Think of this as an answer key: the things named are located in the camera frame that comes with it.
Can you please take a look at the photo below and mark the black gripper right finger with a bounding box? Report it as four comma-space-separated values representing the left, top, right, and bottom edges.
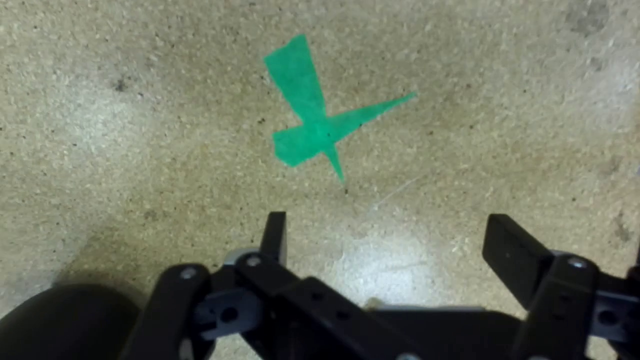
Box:
481, 212, 640, 360

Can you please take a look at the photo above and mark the black mug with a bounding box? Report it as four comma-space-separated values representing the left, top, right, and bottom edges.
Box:
0, 284, 146, 360

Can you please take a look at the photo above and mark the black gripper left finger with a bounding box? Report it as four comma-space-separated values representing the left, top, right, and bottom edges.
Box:
121, 210, 402, 360

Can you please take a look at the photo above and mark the green tape cross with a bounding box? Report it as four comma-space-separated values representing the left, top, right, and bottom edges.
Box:
262, 34, 417, 185

